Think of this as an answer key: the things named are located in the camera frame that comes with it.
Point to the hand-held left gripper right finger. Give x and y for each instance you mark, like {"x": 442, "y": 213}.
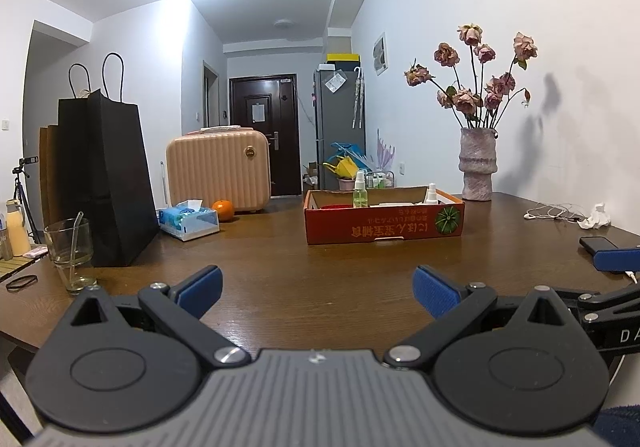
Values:
{"x": 436, "y": 292}

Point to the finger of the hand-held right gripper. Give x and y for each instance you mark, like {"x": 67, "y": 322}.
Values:
{"x": 607, "y": 303}
{"x": 617, "y": 260}

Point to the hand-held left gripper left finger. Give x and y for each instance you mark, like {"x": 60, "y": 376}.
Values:
{"x": 200, "y": 288}

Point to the red cardboard box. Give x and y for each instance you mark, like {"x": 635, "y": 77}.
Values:
{"x": 380, "y": 228}

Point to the white spray bottle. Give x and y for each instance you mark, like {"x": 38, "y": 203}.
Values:
{"x": 430, "y": 197}

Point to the green spray bottle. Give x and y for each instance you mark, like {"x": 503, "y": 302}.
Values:
{"x": 360, "y": 198}

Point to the black smartphone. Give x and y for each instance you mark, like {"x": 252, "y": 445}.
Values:
{"x": 597, "y": 243}

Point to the crumpled white tissue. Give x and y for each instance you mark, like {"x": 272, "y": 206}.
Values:
{"x": 596, "y": 217}

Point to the blue tissue box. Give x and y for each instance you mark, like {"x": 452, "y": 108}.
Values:
{"x": 192, "y": 225}

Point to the orange fruit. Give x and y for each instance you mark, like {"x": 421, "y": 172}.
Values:
{"x": 223, "y": 211}

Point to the person's dark blue clothing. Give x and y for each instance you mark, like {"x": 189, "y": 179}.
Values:
{"x": 620, "y": 427}

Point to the flat white box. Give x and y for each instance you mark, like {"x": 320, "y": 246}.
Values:
{"x": 397, "y": 203}

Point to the pink ribbed suitcase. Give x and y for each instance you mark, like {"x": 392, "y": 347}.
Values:
{"x": 215, "y": 172}

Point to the white rack with bottles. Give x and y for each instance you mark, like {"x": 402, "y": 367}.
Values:
{"x": 381, "y": 181}

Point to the pale pink vase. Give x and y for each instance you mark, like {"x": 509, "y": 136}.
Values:
{"x": 477, "y": 167}

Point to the glass straw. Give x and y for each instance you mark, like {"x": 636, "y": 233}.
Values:
{"x": 76, "y": 234}

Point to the drinking glass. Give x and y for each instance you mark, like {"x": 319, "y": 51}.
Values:
{"x": 70, "y": 252}

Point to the black paper bag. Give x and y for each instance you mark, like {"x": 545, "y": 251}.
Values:
{"x": 110, "y": 187}

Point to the dark entrance door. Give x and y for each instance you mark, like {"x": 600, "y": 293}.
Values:
{"x": 260, "y": 147}

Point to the yellow watering can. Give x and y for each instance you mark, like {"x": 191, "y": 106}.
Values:
{"x": 342, "y": 169}

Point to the cardboard box on floor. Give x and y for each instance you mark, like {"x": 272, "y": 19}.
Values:
{"x": 311, "y": 177}

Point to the pink packet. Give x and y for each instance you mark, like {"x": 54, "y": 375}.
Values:
{"x": 35, "y": 252}

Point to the bamboo side table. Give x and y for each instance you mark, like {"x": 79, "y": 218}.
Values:
{"x": 15, "y": 269}

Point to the yellow drink bottle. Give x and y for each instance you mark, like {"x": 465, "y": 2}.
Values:
{"x": 17, "y": 234}

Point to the grey refrigerator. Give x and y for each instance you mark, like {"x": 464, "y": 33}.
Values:
{"x": 335, "y": 127}

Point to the grey side door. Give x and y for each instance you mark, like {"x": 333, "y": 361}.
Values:
{"x": 210, "y": 94}

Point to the dried pink roses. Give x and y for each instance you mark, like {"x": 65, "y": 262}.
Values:
{"x": 467, "y": 99}

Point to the grey bottle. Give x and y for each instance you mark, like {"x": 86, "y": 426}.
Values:
{"x": 4, "y": 242}

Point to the white folded umbrella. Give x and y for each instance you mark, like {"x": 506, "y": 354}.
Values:
{"x": 358, "y": 99}

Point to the clear plastic pouch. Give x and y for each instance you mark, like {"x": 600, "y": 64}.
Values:
{"x": 334, "y": 83}

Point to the yellow box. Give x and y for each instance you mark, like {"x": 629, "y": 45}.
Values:
{"x": 343, "y": 58}

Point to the round ceiling lamp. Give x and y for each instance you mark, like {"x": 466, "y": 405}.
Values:
{"x": 283, "y": 22}

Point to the purple flower wall sticker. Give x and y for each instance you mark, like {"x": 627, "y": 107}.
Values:
{"x": 386, "y": 152}

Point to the black tripod with camera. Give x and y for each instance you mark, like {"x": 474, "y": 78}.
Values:
{"x": 19, "y": 182}

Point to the wall picture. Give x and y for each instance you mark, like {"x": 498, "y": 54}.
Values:
{"x": 379, "y": 53}

